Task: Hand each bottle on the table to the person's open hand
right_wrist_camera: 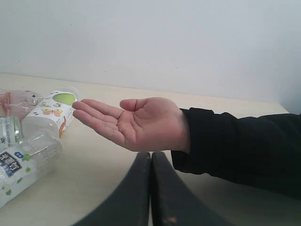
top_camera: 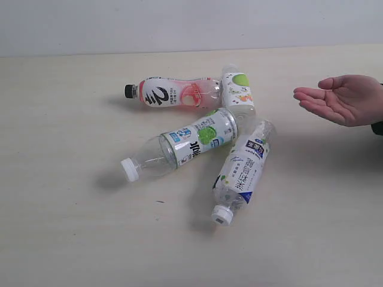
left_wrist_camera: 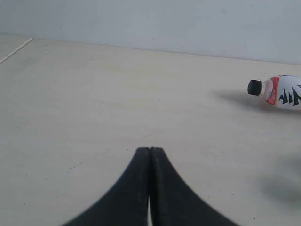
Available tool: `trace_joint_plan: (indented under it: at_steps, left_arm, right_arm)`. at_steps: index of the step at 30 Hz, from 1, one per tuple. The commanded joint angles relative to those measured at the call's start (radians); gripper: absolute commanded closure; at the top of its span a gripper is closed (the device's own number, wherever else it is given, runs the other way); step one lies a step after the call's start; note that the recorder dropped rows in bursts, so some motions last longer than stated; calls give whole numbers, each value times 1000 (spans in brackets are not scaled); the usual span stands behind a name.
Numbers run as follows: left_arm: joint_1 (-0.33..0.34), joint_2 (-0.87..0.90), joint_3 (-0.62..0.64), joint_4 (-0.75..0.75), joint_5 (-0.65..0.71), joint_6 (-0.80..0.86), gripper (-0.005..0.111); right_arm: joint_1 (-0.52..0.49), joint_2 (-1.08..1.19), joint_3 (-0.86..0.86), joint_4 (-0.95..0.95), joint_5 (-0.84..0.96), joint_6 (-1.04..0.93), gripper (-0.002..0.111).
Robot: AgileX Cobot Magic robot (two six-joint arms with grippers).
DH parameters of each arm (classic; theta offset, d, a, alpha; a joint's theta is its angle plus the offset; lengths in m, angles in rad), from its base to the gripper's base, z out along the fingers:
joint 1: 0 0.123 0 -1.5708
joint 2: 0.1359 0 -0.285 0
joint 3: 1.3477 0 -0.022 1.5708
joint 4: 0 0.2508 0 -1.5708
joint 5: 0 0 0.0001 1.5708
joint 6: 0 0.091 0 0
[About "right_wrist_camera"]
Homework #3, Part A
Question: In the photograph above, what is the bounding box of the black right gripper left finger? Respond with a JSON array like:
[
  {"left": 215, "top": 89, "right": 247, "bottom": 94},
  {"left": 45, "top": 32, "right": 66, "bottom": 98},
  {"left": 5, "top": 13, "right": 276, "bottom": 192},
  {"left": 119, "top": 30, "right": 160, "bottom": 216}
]
[{"left": 75, "top": 153, "right": 151, "bottom": 226}]

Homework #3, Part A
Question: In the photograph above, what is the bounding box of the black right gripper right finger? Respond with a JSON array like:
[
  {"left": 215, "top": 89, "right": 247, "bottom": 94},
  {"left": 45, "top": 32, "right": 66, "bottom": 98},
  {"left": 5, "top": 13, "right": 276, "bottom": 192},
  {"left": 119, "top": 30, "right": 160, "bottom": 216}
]
[{"left": 151, "top": 152, "right": 232, "bottom": 226}]

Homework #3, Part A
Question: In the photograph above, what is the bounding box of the Suntory white label bottle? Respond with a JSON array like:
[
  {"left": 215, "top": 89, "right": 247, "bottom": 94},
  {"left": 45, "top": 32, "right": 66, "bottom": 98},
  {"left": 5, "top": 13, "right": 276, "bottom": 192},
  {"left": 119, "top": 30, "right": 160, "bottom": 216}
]
[{"left": 0, "top": 129, "right": 63, "bottom": 207}]

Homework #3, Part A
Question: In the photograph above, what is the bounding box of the butterfly label clear bottle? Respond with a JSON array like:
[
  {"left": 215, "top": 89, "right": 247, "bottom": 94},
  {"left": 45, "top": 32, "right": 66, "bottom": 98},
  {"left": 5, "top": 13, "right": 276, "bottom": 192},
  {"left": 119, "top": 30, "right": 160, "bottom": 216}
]
[{"left": 22, "top": 87, "right": 80, "bottom": 142}]

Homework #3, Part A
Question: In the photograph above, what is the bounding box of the clear green label bottle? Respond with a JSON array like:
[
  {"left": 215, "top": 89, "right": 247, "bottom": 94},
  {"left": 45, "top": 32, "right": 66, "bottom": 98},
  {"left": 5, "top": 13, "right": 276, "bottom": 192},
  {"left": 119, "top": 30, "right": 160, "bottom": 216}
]
[{"left": 0, "top": 116, "right": 23, "bottom": 151}]

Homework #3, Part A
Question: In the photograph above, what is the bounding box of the pink peach drink bottle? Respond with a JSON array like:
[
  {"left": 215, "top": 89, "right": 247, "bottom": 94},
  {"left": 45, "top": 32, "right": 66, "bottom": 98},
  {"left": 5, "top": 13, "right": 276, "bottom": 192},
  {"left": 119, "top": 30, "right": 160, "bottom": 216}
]
[{"left": 0, "top": 89, "right": 43, "bottom": 121}]

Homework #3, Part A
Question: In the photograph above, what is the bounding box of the open person's hand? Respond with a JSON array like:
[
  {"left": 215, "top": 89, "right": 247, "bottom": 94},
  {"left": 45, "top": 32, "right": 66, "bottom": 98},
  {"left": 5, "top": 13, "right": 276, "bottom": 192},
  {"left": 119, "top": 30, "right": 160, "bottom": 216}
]
[{"left": 72, "top": 97, "right": 190, "bottom": 153}]

